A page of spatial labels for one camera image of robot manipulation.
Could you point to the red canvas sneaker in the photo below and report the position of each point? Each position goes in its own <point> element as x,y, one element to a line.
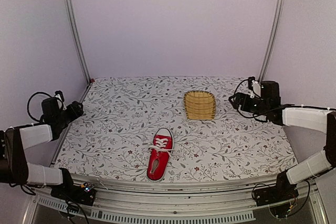
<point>157,165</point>

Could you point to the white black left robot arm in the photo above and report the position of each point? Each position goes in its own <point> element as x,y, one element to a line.
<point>19,141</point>

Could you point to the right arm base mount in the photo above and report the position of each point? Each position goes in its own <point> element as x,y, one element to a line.
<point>275,196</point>

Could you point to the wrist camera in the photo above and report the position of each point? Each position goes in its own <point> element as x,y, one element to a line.
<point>60,99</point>
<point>254,87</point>

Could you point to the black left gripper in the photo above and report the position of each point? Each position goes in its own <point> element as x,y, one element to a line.
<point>79,112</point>

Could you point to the right aluminium frame post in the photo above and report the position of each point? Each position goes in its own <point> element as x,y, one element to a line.
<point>271,41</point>

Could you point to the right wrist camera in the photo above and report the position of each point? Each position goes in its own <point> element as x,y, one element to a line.
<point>254,87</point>

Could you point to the left aluminium frame post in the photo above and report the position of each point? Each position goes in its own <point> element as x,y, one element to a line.
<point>76,38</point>

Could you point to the aluminium front rail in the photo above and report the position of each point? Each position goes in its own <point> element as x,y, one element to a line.
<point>230,201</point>

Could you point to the white shoelace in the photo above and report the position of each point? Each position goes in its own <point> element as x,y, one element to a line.
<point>162,146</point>

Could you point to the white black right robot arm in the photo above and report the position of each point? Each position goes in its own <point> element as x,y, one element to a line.
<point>311,129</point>

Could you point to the aluminium frame post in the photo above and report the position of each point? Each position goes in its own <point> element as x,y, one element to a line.
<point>76,38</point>
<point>271,41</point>

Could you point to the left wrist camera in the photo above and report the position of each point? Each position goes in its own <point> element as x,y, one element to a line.
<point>60,99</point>

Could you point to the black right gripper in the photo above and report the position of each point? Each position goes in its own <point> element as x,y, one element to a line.
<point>239,96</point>

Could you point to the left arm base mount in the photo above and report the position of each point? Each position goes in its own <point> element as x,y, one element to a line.
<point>84,194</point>

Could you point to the woven bamboo tray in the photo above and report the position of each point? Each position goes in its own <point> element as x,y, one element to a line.
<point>199,105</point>

